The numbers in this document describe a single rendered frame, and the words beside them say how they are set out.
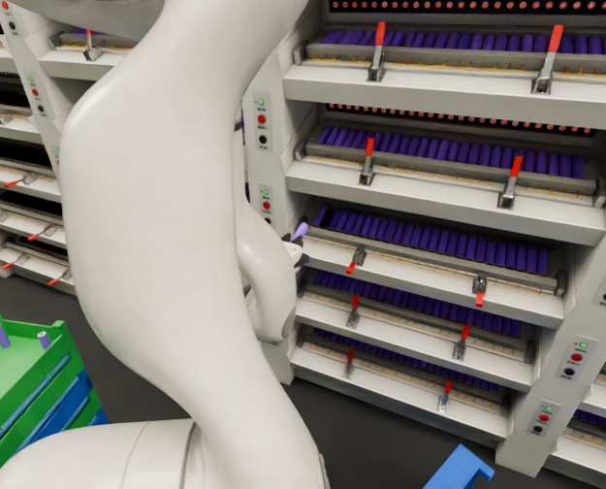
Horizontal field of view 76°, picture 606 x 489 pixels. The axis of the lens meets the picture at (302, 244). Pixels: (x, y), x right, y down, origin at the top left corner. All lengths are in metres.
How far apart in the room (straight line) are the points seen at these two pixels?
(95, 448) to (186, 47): 0.25
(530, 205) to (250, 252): 0.54
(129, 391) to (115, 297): 1.19
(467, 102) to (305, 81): 0.29
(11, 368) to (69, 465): 0.85
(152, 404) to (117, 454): 1.06
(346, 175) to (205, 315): 0.66
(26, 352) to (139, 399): 0.38
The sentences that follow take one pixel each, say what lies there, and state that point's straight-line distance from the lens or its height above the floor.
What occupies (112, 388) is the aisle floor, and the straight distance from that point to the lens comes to 1.44.
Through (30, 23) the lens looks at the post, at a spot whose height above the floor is 0.99.
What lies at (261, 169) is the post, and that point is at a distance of 0.90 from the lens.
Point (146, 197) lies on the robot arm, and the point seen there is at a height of 0.96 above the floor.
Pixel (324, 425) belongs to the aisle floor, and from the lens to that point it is 1.24.
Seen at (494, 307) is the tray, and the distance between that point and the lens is 0.92.
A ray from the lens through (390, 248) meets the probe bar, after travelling 0.92.
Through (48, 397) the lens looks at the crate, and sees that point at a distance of 1.12.
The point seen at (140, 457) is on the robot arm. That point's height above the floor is 0.80.
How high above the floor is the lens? 1.04
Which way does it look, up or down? 32 degrees down
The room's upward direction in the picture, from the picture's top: straight up
